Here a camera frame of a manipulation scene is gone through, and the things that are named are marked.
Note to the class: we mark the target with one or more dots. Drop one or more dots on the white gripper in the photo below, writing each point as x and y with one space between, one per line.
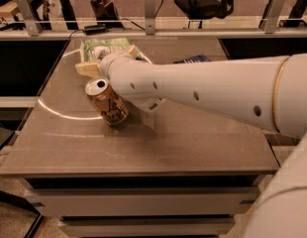
108 63

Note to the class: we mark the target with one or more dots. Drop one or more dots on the green jalapeno chip bag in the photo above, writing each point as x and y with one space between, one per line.
97 49

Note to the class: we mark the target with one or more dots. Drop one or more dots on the tan soda can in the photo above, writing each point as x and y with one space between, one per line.
106 101

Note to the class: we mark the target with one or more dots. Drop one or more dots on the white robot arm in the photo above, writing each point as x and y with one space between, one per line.
270 93

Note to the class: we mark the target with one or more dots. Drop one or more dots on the blue rxbar blueberry bar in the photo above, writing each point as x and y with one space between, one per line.
195 59

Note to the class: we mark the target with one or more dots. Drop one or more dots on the black office chair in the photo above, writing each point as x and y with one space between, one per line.
205 9

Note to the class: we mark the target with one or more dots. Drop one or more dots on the grey table drawer cabinet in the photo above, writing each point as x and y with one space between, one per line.
144 207

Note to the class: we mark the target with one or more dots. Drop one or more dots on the black device on rail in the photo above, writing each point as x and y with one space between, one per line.
94 29

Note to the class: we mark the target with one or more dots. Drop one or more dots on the middle metal rail bracket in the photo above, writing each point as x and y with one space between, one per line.
150 17

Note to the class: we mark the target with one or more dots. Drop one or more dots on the metal rail bracket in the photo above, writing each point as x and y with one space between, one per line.
271 20
33 27
150 17

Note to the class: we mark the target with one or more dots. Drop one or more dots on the left metal rail bracket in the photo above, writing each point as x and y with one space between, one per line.
33 27

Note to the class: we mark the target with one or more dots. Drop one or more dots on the horizontal metal rail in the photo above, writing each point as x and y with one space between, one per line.
242 34

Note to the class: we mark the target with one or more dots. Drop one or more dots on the right metal rail bracket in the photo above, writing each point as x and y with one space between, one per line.
271 20

